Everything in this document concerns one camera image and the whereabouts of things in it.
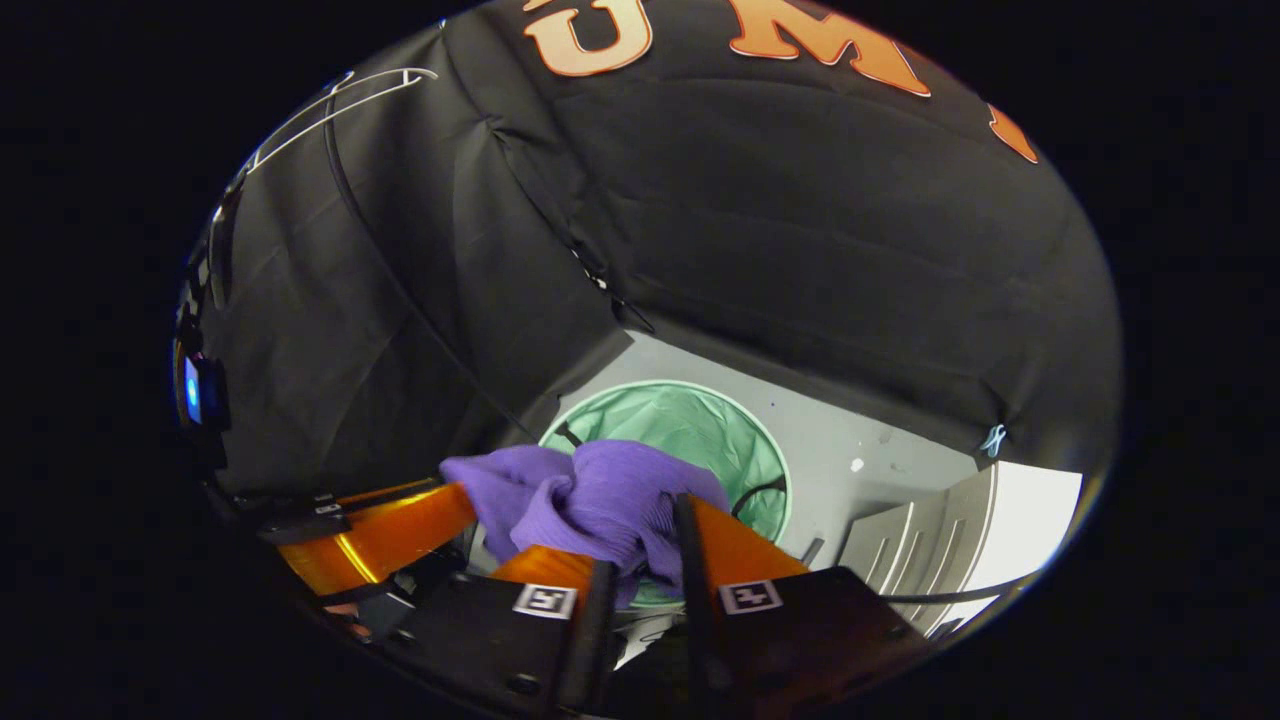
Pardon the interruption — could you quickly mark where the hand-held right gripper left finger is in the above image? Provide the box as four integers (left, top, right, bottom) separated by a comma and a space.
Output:
385, 545, 621, 717

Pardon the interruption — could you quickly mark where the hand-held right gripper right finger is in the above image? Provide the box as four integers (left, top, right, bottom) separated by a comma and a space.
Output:
672, 492, 933, 717

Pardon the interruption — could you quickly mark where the purple corduroy jacket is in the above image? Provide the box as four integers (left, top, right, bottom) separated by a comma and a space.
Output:
440, 440, 731, 611

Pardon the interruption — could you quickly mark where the green mesh laundry hamper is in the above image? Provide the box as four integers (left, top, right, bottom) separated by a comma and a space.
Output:
540, 379, 793, 611

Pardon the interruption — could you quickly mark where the black clothes rack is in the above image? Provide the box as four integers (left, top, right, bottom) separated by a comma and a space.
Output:
205, 95, 541, 446

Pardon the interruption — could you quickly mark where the white furniture panel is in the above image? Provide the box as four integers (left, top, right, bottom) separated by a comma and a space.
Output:
838, 462, 1085, 637

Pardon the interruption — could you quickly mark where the black cable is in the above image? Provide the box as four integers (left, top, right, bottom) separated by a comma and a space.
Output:
880, 572, 1041, 607

